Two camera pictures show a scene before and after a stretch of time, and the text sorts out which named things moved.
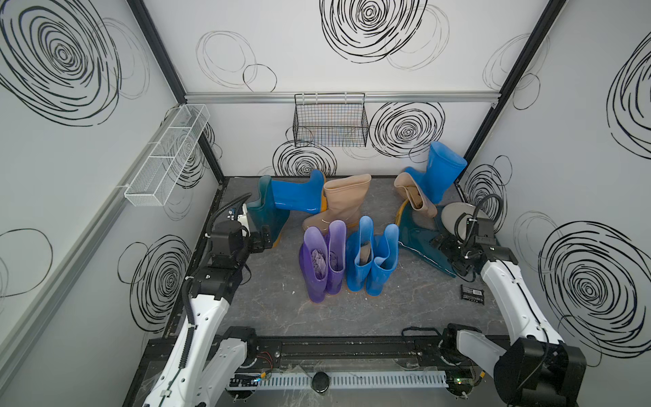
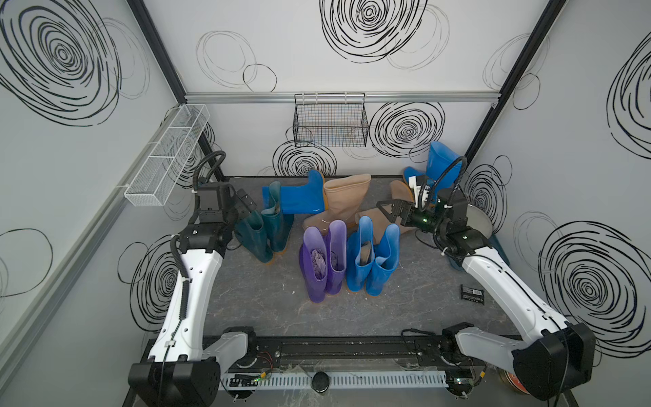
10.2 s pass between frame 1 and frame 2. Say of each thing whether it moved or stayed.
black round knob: stayed
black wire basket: stayed
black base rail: stayed
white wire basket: stayed
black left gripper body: moved
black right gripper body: moved
